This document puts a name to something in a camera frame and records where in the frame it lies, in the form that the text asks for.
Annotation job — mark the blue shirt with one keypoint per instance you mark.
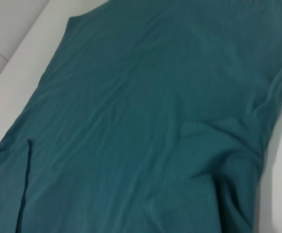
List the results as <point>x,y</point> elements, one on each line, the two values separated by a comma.
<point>141,121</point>

